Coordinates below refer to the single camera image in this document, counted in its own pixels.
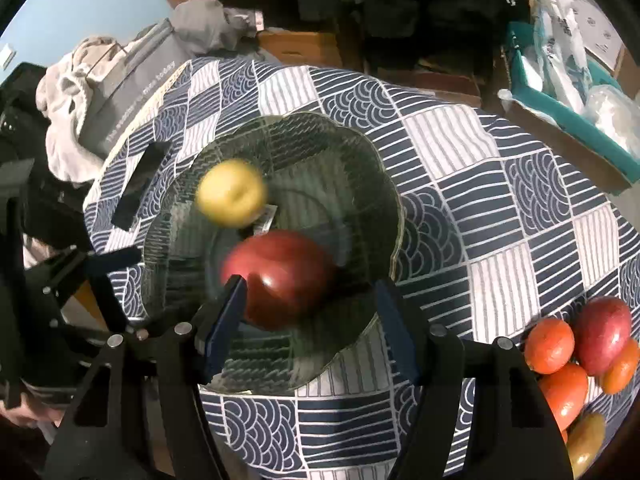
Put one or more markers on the grey cloth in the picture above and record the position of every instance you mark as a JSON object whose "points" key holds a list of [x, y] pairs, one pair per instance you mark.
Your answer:
{"points": [[210, 25]]}

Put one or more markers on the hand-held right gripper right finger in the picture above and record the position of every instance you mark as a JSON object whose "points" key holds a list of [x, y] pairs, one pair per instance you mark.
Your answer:
{"points": [[395, 330]]}

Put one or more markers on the black phone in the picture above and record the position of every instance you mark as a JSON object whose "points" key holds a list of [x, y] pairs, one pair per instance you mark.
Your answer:
{"points": [[137, 185]]}

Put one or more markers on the blue patterned tablecloth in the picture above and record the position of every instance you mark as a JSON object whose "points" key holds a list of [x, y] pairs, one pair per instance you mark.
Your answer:
{"points": [[475, 200]]}

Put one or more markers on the white plastic bags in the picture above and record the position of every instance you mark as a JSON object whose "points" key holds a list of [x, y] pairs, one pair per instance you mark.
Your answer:
{"points": [[565, 45]]}

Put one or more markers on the yellow apple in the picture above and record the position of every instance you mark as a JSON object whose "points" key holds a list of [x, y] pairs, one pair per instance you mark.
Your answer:
{"points": [[231, 192]]}

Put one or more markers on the yellow-green mango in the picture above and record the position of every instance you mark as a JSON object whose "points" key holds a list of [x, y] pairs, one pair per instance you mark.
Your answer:
{"points": [[585, 442]]}

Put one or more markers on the dark clothing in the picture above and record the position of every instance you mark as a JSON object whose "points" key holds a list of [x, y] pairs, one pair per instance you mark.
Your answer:
{"points": [[425, 5]]}

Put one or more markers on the grey bag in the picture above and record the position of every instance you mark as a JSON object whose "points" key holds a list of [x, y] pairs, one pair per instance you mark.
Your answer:
{"points": [[140, 75]]}

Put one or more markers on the red apple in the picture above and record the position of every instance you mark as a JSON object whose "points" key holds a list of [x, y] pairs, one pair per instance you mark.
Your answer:
{"points": [[290, 275], [602, 335]]}

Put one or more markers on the beige towel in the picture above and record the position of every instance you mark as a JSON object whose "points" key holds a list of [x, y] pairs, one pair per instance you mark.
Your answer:
{"points": [[65, 110]]}

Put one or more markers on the orange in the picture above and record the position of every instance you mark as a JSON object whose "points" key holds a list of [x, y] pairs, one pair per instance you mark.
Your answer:
{"points": [[622, 367], [565, 395], [549, 345]]}

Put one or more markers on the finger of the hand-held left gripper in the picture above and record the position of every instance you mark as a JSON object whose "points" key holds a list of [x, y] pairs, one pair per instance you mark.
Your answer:
{"points": [[117, 258], [111, 305]]}

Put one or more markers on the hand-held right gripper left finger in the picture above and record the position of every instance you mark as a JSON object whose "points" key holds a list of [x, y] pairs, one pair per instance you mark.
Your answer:
{"points": [[227, 320]]}

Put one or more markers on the teal box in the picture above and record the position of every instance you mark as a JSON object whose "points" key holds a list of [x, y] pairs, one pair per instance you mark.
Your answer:
{"points": [[575, 125]]}

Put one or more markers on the red apple on table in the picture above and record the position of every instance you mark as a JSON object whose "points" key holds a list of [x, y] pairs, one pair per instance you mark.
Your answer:
{"points": [[602, 335]]}

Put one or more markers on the large cardboard box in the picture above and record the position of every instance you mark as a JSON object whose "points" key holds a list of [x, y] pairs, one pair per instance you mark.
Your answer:
{"points": [[560, 147]]}

